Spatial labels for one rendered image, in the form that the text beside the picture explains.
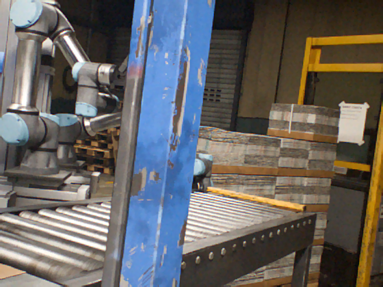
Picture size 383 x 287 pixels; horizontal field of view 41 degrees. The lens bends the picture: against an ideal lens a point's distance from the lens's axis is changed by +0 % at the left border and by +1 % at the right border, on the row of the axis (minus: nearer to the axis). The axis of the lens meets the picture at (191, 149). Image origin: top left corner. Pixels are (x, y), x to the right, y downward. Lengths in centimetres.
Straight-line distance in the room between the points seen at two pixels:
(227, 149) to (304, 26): 727
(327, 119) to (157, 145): 288
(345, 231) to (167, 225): 340
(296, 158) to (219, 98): 714
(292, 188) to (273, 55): 680
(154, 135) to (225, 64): 969
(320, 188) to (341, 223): 60
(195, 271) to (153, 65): 65
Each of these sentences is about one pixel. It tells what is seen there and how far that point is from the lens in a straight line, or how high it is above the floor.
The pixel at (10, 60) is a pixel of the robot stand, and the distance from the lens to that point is 230.
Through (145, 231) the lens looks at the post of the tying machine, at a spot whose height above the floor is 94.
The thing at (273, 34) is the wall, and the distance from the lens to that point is 999.
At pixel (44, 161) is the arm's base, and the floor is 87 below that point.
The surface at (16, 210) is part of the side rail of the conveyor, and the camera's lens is 145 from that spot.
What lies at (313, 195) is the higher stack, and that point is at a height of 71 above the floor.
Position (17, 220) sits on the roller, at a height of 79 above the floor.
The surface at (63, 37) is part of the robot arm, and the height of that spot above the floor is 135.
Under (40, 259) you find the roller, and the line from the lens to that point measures 103.
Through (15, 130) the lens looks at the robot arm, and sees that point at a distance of 195.
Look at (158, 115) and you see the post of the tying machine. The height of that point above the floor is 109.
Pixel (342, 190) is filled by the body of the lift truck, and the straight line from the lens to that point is 403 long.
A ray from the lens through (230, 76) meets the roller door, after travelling 1022.
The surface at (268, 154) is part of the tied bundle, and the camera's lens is 304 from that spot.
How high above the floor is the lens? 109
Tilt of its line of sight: 3 degrees down
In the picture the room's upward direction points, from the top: 7 degrees clockwise
